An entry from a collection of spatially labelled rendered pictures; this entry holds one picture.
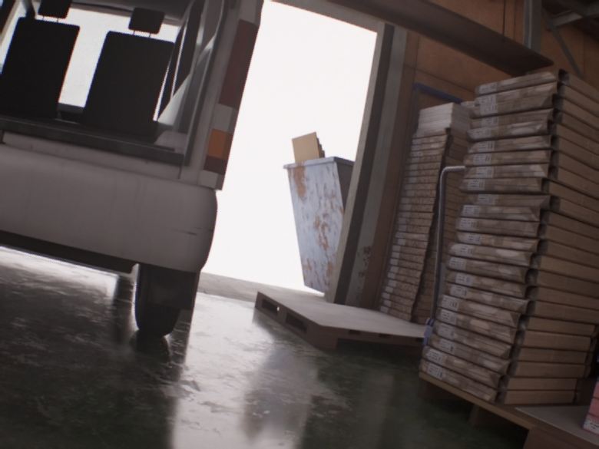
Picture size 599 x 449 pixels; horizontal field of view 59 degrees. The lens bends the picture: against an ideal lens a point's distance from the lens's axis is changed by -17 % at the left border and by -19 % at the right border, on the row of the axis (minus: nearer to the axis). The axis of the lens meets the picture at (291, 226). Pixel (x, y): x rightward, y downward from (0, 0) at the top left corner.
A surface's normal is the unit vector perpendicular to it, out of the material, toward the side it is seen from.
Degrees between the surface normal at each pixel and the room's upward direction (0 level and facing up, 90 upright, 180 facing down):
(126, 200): 87
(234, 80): 85
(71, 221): 95
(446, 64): 90
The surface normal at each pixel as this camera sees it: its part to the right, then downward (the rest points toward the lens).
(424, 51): 0.29, 0.04
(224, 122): 0.61, 0.01
